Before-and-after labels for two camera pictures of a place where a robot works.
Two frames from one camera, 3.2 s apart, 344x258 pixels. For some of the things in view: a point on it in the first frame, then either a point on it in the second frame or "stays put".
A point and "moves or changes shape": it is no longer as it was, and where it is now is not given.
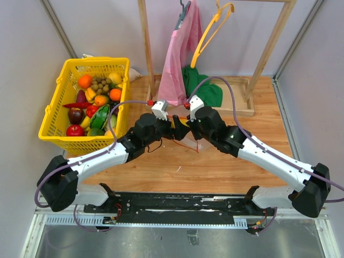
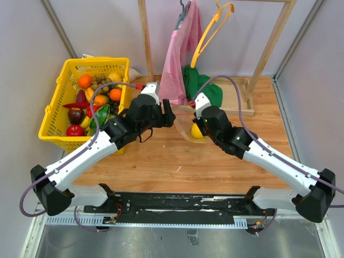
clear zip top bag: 191,142 moves or changes shape
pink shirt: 184,42 stays put
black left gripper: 180,130 → 166,119
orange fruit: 115,94 stays put
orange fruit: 100,100 stays put
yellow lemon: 116,78 stays put
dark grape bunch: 115,110 stays put
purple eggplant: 81,97 stays put
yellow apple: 184,121 moves or changes shape
